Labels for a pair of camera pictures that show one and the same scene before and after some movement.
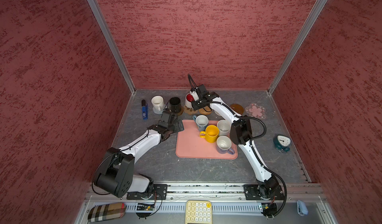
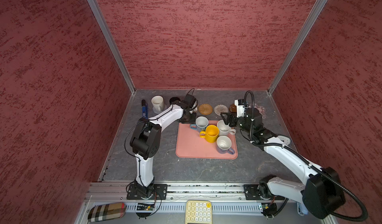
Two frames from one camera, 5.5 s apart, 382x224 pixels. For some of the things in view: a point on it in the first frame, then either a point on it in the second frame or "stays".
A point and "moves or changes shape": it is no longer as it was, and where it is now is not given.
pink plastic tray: x=190 y=145 stays
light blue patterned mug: x=201 y=121 moves or changes shape
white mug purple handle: x=224 y=144 stays
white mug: x=157 y=102 stays
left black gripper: x=176 y=129 -> x=193 y=120
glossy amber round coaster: x=238 y=108 stays
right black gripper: x=195 y=104 -> x=229 y=116
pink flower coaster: x=255 y=111 stays
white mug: x=224 y=127 stays
